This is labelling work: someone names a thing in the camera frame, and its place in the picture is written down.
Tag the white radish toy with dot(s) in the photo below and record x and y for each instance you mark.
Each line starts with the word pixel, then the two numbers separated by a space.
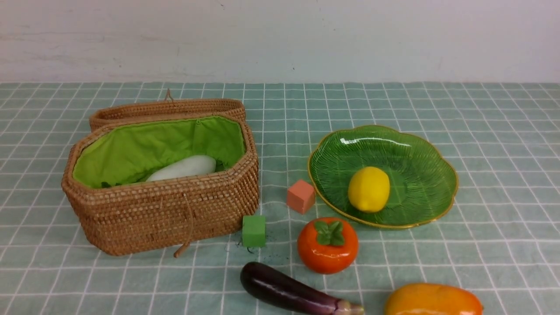
pixel 188 167

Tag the yellow lemon toy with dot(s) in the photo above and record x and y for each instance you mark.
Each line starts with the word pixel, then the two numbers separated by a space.
pixel 369 190

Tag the orange persimmon toy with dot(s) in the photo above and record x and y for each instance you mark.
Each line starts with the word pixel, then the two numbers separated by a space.
pixel 328 245

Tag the purple eggplant toy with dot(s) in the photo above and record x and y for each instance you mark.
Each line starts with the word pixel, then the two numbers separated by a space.
pixel 280 290

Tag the orange mango toy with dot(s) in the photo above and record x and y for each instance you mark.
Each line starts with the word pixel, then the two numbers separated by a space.
pixel 432 299

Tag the orange-pink foam cube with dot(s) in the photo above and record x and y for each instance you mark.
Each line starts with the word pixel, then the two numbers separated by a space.
pixel 300 197

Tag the green foam cube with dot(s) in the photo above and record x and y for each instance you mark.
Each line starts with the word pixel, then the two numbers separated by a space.
pixel 254 231

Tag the woven wicker basket lid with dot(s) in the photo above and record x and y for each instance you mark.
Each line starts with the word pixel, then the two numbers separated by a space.
pixel 168 106

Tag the green glass leaf plate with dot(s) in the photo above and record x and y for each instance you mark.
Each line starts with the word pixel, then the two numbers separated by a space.
pixel 423 185

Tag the woven wicker basket green lining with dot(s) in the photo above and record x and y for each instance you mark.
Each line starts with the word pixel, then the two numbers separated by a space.
pixel 121 213

